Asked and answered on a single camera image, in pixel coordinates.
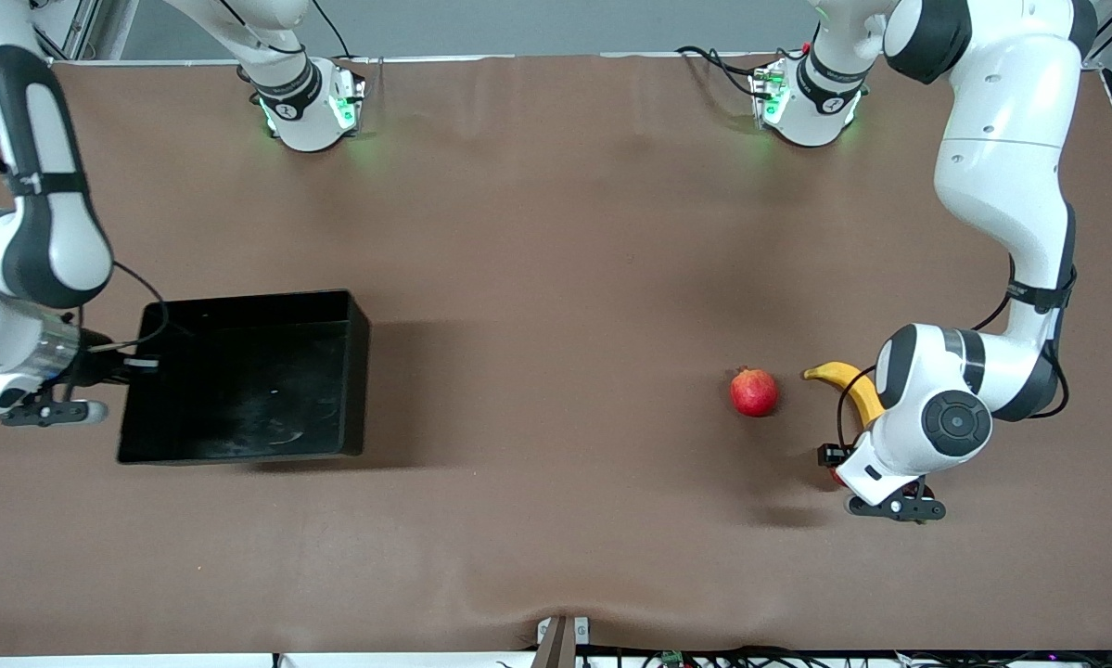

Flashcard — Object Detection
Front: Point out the yellow banana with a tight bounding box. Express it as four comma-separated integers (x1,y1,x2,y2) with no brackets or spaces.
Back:
803,361,887,430

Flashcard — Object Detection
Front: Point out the black plastic box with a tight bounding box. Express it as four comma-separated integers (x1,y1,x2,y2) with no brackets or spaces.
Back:
116,289,371,466

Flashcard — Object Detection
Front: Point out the red pomegranate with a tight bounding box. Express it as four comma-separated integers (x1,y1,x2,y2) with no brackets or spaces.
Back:
729,366,780,418

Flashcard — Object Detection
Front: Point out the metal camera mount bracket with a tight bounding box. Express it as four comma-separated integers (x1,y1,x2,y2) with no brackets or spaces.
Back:
534,615,592,668

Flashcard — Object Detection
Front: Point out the black right base cable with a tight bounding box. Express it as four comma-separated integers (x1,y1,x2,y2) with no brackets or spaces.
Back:
309,0,354,60

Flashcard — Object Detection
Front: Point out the black base cable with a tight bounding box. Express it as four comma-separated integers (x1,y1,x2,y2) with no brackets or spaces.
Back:
309,0,354,60
674,44,772,99

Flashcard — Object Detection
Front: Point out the black left base cable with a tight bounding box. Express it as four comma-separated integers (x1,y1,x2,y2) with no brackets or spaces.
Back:
674,44,772,99

